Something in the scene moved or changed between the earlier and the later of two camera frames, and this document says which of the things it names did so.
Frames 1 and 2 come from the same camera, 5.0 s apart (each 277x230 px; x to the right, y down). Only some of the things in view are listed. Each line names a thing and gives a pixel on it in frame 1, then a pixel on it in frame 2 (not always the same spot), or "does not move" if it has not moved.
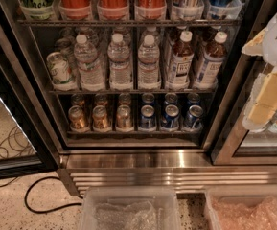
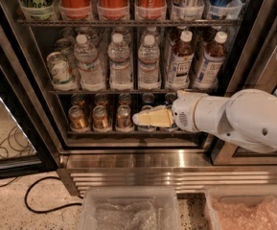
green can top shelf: [36, 1] does not move
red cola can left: [75, 1] does not move
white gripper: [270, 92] to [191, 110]
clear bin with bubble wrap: [129, 208] does not move
